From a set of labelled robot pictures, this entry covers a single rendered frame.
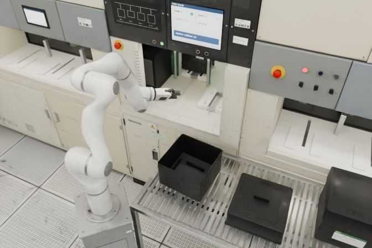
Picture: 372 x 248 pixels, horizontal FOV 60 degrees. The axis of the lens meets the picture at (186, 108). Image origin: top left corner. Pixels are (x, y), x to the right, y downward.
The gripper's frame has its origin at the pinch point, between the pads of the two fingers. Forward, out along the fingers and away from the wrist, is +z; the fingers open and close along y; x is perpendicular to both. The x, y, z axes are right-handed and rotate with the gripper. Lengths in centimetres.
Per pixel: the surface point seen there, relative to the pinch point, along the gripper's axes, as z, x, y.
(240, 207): 12, -72, 19
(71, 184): -40, -21, -139
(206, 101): 32.5, 2.6, -14.4
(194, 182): -5, -55, 8
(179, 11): -14, 26, 44
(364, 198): 54, -81, 59
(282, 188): 38, -67, 26
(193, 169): 8.2, -44.5, -11.3
